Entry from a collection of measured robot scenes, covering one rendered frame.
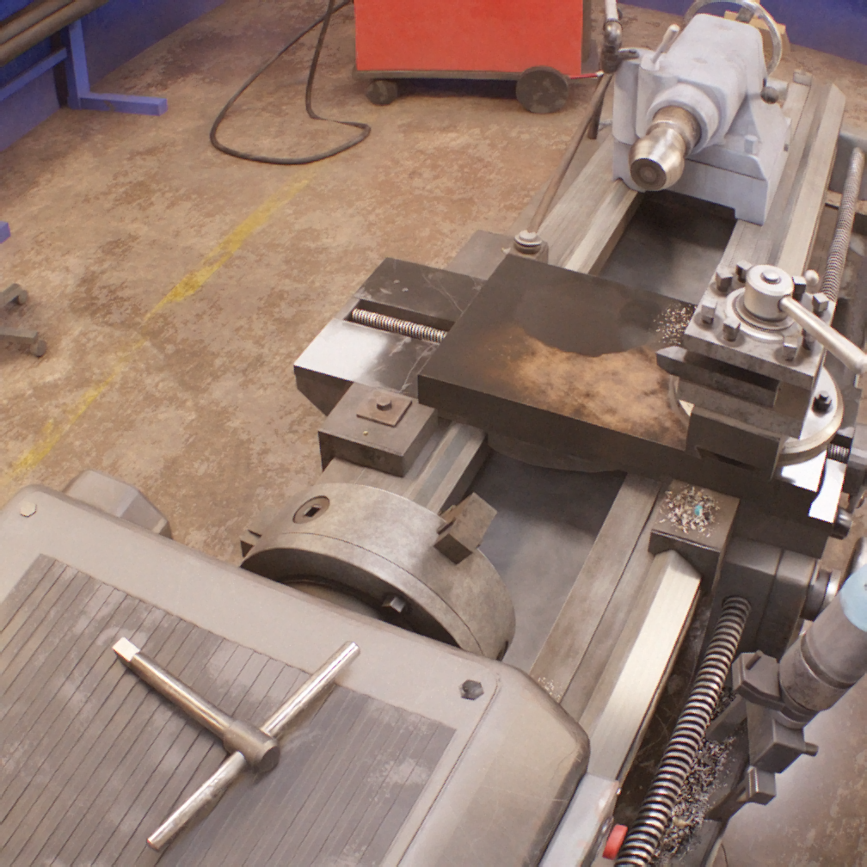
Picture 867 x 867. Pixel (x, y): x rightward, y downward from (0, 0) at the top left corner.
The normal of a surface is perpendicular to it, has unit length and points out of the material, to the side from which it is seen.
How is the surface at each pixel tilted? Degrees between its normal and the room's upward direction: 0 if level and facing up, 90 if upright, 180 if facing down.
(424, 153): 0
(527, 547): 13
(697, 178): 90
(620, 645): 45
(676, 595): 36
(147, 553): 0
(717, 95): 90
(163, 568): 0
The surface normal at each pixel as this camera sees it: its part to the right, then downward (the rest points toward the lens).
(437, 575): 0.51, -0.44
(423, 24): -0.07, 0.69
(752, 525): -0.40, 0.63
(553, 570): -0.18, -0.60
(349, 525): -0.08, -0.75
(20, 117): 0.92, 0.27
